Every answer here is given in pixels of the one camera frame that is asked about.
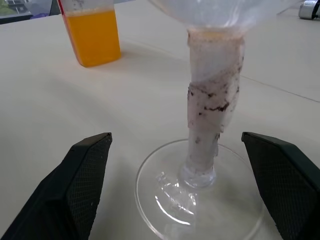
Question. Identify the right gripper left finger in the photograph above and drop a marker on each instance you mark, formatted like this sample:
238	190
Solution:
62	190

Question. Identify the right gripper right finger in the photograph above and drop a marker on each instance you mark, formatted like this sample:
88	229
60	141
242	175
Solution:
290	185

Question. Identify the clear plastic wine glass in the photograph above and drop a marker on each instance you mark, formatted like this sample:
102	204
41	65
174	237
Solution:
212	112

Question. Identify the bottle with orange liquid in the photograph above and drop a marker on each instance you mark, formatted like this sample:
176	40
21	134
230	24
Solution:
92	37

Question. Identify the silver purple folded umbrella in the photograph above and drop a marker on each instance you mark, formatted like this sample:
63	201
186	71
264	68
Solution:
310	10

